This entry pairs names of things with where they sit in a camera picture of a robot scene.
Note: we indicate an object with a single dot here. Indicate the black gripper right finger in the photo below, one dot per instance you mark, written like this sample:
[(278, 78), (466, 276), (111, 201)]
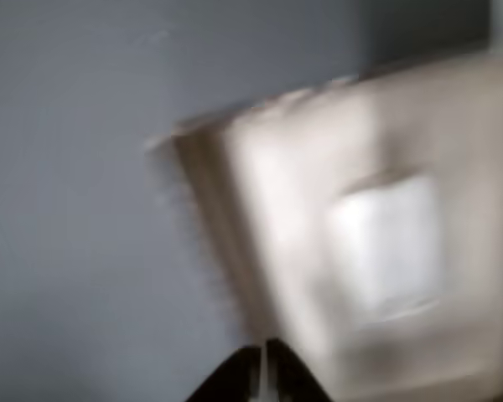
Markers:
[(289, 381)]

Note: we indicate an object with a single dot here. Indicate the grey table mat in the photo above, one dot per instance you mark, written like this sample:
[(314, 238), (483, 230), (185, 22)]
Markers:
[(88, 167)]

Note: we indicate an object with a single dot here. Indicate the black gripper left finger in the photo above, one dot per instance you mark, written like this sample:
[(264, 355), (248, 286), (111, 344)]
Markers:
[(239, 381)]

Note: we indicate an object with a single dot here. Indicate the bark-pattern cardboard box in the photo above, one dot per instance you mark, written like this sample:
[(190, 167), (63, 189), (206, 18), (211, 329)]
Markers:
[(276, 188)]

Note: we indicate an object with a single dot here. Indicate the white eraser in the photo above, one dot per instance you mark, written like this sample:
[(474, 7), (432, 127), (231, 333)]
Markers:
[(385, 243)]

